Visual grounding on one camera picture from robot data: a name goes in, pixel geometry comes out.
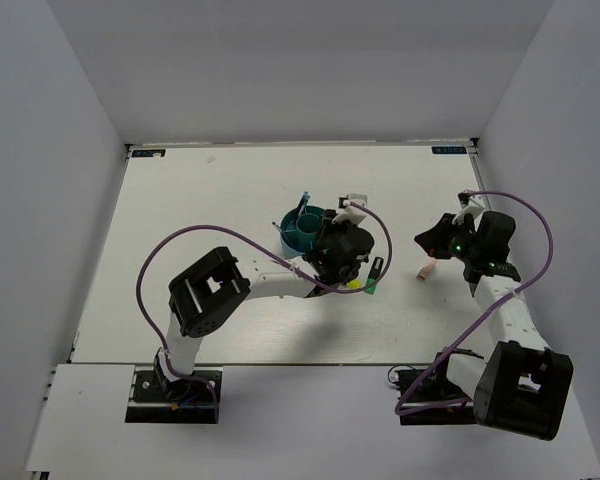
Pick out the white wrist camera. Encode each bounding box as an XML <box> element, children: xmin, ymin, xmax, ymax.
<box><xmin>452</xmin><ymin>190</ymin><xmax>485</xmax><ymax>226</ymax></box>
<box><xmin>332</xmin><ymin>193</ymin><xmax>368</xmax><ymax>226</ymax></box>

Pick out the left blue table label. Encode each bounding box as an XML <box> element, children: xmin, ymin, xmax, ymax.
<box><xmin>131</xmin><ymin>149</ymin><xmax>166</xmax><ymax>158</ymax></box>

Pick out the green pen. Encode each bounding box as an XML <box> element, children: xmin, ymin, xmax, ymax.
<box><xmin>295</xmin><ymin>192</ymin><xmax>309</xmax><ymax>217</ymax></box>

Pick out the pink white correction tape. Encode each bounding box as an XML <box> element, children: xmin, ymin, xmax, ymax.
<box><xmin>416</xmin><ymin>258</ymin><xmax>438</xmax><ymax>282</ymax></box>

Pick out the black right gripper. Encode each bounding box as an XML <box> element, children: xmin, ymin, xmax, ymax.
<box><xmin>415</xmin><ymin>213</ymin><xmax>481</xmax><ymax>262</ymax></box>

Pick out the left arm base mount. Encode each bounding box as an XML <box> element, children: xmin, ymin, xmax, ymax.
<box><xmin>125</xmin><ymin>369</ymin><xmax>218</xmax><ymax>425</ymax></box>

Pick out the teal round desk organizer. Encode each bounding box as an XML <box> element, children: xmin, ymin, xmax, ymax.
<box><xmin>280</xmin><ymin>205</ymin><xmax>325</xmax><ymax>259</ymax></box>

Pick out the blue table label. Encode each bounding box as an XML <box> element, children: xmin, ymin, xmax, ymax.
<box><xmin>431</xmin><ymin>145</ymin><xmax>467</xmax><ymax>155</ymax></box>
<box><xmin>131</xmin><ymin>149</ymin><xmax>166</xmax><ymax>158</ymax></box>

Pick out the yellow highlighter marker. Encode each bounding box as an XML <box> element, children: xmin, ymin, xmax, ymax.
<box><xmin>346</xmin><ymin>279</ymin><xmax>362</xmax><ymax>290</ymax></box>

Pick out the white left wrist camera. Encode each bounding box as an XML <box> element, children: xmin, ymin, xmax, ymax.
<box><xmin>332</xmin><ymin>193</ymin><xmax>368</xmax><ymax>226</ymax></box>

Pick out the right blue table label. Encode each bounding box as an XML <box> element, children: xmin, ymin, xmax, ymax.
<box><xmin>431</xmin><ymin>145</ymin><xmax>467</xmax><ymax>155</ymax></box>

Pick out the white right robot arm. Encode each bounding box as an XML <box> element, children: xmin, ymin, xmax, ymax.
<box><xmin>415</xmin><ymin>209</ymin><xmax>573</xmax><ymax>441</ymax></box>

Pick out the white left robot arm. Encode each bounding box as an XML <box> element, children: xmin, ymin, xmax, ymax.
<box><xmin>136</xmin><ymin>220</ymin><xmax>375</xmax><ymax>399</ymax></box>

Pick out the green highlighter marker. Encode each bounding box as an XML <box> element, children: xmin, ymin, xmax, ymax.
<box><xmin>365</xmin><ymin>256</ymin><xmax>384</xmax><ymax>295</ymax></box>

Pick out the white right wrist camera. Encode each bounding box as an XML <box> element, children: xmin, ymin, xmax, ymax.
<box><xmin>452</xmin><ymin>190</ymin><xmax>485</xmax><ymax>226</ymax></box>

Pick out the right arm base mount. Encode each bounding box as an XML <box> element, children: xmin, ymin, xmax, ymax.
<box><xmin>387</xmin><ymin>365</ymin><xmax>476</xmax><ymax>427</ymax></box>

